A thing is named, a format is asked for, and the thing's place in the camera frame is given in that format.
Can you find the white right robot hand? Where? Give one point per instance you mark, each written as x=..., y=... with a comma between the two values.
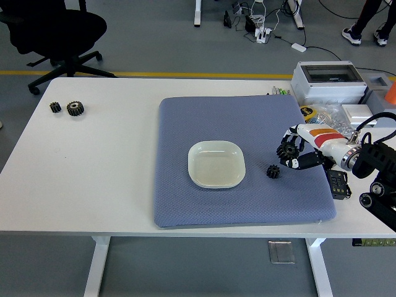
x=325, y=139

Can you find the large black gear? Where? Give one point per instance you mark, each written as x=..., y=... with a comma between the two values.
x=75, y=108
x=289, y=150

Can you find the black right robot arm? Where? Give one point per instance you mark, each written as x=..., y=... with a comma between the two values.
x=369, y=161

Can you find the black charger box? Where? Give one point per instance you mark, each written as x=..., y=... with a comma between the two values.
x=250, y=23

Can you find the clear bag of parts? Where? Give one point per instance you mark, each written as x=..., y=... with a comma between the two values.
x=332, y=116

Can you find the black digital controller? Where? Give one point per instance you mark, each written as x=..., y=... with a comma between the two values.
x=338, y=184

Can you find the small black gear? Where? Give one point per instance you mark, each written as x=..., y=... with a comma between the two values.
x=273, y=171
x=55, y=107

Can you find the green and white markers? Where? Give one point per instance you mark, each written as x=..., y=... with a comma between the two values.
x=280, y=91

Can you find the grey foam block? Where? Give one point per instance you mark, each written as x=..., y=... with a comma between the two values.
x=376, y=97

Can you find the orange cone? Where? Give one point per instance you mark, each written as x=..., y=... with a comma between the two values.
x=391, y=94

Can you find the blue-grey quilted mat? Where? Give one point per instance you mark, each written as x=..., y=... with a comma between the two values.
x=232, y=120

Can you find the white power adapter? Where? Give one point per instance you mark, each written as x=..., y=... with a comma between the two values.
x=299, y=47

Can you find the white square dish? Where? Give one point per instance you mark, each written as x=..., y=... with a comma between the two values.
x=216, y=165

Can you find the table control panel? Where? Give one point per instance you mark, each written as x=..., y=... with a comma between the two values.
x=376, y=242

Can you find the metal floor plate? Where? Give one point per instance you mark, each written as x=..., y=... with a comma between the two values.
x=281, y=252

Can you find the white power strip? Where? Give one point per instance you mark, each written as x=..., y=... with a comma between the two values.
x=263, y=34

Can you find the white desk leg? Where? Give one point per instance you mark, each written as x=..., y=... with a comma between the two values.
x=297, y=15
x=197, y=12

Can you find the white table leg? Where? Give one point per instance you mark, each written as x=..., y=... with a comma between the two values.
x=320, y=269
x=96, y=266

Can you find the black stand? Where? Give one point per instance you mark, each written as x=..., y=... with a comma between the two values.
x=227, y=20

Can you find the black office chair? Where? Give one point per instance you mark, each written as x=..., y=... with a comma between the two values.
x=58, y=28

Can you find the white switch panel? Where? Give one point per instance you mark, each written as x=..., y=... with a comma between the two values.
x=359, y=113

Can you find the grey electrical enclosure box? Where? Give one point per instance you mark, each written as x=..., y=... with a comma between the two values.
x=328, y=89

